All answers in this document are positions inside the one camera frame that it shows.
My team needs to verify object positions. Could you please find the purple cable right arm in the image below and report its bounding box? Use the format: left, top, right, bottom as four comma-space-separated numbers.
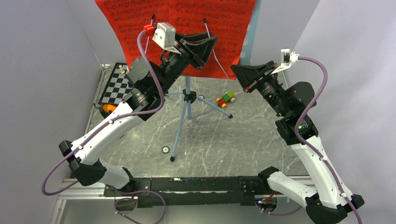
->
294, 56, 363, 224

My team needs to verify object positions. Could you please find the colourful toy brick car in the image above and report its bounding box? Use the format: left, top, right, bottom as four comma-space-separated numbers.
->
216, 91, 235, 108

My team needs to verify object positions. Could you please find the poker chip near front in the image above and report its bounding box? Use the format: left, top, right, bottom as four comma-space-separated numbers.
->
162, 146, 170, 154

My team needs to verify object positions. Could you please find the black white chessboard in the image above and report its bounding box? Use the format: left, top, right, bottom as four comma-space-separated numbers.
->
99, 63, 132, 106

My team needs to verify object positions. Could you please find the red sheet music paper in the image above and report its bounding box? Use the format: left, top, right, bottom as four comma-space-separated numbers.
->
95, 0, 169, 65

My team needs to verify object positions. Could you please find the orange toy microphone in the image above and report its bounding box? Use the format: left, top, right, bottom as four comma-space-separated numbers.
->
101, 104, 117, 113

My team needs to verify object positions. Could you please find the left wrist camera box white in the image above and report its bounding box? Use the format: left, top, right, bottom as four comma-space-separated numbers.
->
144, 22, 179, 53

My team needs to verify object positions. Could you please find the white chess pawn far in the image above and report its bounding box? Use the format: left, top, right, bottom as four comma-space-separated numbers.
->
119, 65, 126, 74

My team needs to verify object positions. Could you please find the light blue music stand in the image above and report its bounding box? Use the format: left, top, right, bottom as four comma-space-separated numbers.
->
170, 1, 258, 161

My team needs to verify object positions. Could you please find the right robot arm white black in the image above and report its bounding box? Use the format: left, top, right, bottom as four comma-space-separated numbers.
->
231, 61, 364, 224

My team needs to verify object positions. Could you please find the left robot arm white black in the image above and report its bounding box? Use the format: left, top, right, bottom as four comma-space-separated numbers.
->
59, 33, 218, 196

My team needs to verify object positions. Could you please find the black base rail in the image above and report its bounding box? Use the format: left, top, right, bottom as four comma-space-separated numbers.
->
105, 175, 279, 208

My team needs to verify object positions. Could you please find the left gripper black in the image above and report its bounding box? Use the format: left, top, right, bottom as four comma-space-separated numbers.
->
155, 32, 219, 95

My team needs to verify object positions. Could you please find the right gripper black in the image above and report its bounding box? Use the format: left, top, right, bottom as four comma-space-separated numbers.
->
230, 60, 290, 117

